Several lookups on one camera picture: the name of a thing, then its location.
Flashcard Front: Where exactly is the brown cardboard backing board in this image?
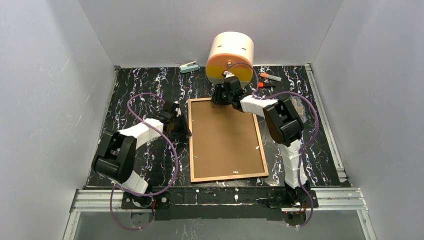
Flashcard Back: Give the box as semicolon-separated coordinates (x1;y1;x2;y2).
190;100;266;179

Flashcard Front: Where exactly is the wooden picture frame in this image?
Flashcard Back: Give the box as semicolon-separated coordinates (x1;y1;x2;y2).
187;96;270;183

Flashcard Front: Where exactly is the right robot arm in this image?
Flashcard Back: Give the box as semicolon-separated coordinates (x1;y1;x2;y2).
211;76;310;208

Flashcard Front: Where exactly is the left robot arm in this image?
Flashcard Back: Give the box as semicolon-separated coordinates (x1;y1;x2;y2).
91;101;191;197

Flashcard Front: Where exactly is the orange capped black marker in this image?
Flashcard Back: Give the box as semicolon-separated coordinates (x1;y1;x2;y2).
257;82;276;89

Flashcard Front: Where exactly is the teal white stapler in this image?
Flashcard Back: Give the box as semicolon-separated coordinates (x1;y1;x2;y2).
179;61;200;74

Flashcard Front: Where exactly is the round pastel drawer box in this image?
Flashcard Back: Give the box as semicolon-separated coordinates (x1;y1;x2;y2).
205;31;255;87

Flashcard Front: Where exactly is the orange capped grey marker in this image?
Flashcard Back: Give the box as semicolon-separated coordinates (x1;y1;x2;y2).
260;72;282;82

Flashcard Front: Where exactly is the clear bag of clips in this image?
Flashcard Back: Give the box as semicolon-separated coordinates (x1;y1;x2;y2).
289;96;308;123

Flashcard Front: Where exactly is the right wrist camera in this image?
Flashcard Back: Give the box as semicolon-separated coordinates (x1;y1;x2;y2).
222;70;234;79

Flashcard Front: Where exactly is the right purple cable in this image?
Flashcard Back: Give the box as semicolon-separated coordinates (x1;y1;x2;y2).
222;61;321;229

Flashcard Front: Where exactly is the purple cable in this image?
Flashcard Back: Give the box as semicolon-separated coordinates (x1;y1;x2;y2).
109;92;180;231
222;61;321;229

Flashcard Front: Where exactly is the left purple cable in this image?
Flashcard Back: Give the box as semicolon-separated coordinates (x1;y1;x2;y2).
109;92;180;231

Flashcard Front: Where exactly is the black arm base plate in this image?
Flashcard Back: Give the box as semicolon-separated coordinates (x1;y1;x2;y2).
121;186;319;225

